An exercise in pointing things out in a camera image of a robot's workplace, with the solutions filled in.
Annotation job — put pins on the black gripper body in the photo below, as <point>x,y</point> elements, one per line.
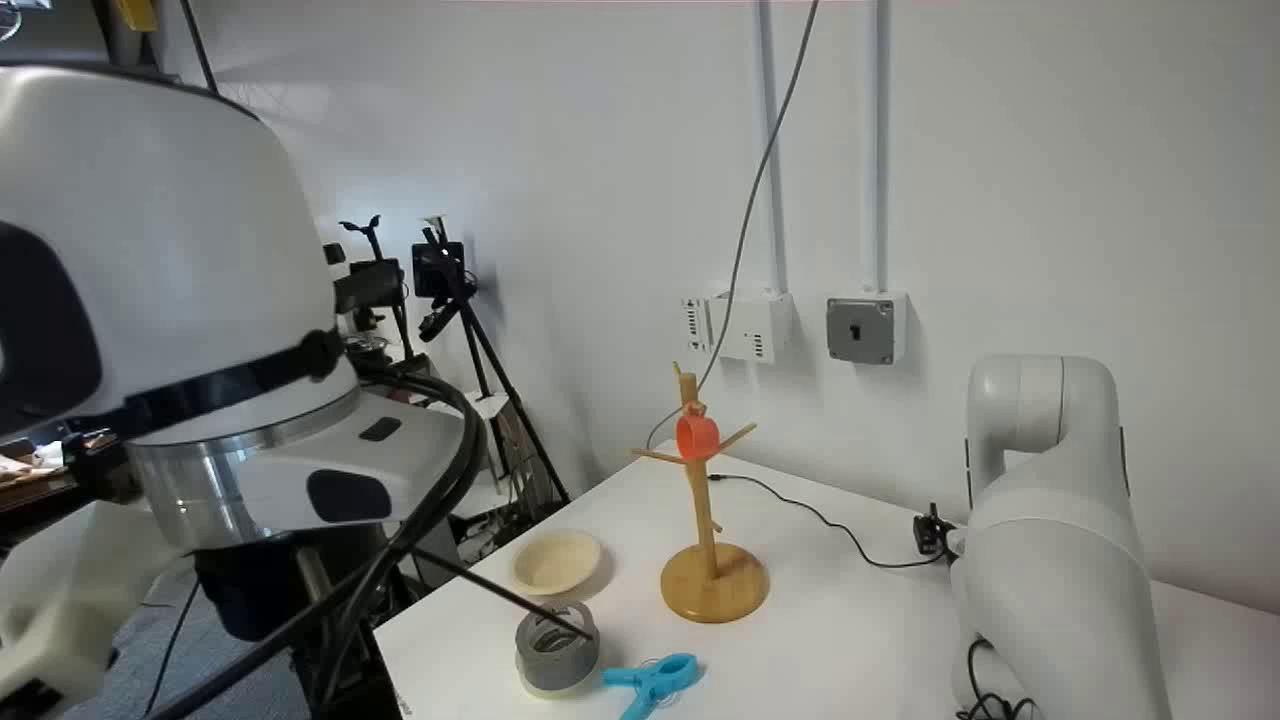
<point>287,581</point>

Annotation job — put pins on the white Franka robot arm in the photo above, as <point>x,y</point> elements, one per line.
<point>160,243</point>

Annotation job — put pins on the white tubular jointed arm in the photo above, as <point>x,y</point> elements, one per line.
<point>1054,562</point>

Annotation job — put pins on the wooden peg tree stand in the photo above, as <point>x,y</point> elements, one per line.
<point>713,586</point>

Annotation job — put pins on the thin black rod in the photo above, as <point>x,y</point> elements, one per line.
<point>493,591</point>

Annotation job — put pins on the cream wooden bowl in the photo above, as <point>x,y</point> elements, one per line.
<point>554,564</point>

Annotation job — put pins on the orange plastic cup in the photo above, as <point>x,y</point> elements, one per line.
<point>698,437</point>

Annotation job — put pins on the yellow hanging object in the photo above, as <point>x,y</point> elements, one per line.
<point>134,15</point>

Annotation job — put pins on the grey junction box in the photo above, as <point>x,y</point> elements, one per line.
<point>867,329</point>

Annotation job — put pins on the black table edge clamp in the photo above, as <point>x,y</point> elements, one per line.
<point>933,534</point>

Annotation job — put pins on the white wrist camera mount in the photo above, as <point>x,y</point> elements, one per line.
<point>400,453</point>

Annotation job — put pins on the grey duct tape roll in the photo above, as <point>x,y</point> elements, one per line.
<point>536,664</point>

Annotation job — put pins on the white wall socket plate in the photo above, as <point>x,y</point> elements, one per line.
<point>706,327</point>

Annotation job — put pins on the white wall box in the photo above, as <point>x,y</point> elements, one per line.
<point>762,329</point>

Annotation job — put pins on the white wall conduit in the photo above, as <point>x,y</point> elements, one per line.
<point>882,135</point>
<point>774,135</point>

